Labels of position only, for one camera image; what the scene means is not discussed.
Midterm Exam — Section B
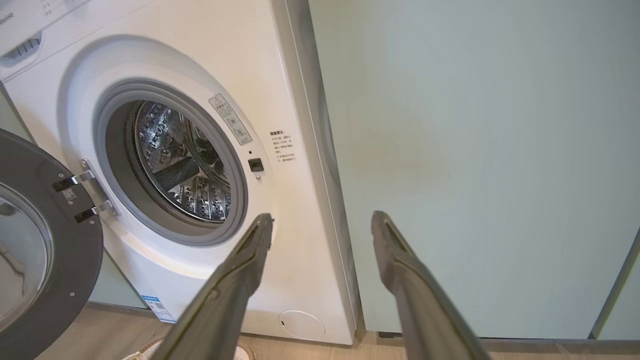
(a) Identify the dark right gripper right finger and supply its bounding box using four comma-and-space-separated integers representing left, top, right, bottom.
370, 210, 492, 360

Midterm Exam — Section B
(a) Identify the grey warning sticker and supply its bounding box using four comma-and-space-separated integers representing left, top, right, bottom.
208, 93, 254, 146

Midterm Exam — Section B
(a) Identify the dark round washer door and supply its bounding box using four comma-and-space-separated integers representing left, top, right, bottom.
0, 127, 105, 360

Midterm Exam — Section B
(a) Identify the round white filter cover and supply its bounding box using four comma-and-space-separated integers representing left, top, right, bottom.
278, 310, 327, 340

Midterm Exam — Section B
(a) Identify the blue energy label sticker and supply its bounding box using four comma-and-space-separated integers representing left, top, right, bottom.
140, 294, 177, 324

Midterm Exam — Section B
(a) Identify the white front-load washing machine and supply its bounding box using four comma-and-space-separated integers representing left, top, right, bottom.
0, 0, 364, 346

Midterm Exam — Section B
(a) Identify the metal washing machine door hinge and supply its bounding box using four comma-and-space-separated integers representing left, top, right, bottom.
52, 158, 122, 224

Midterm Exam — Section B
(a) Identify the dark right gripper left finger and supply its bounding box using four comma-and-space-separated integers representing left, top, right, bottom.
150, 213, 275, 360

